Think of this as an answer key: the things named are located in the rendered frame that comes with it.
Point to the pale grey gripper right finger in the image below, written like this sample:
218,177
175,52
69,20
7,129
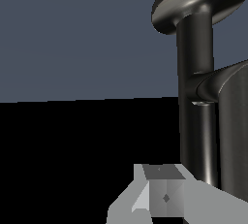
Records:
210,205

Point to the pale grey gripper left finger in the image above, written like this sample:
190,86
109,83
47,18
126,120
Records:
124,207

